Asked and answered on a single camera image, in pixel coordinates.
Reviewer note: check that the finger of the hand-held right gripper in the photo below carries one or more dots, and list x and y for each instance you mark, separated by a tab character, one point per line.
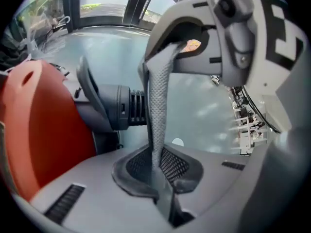
175	13

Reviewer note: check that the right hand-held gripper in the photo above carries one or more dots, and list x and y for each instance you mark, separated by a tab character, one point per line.
252	64

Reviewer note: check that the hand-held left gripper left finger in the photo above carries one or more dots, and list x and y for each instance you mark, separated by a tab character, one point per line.
102	198

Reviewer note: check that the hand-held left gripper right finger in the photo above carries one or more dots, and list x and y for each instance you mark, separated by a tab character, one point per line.
230	190

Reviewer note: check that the red and grey vacuum cleaner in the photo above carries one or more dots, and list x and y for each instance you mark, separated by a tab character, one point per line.
48	120

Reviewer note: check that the white metal rack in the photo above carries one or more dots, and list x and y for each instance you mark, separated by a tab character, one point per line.
245	130

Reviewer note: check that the transparent umbrella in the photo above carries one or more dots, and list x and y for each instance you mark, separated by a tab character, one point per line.
46	41

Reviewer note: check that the black window frame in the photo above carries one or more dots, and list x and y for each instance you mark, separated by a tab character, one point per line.
71	6

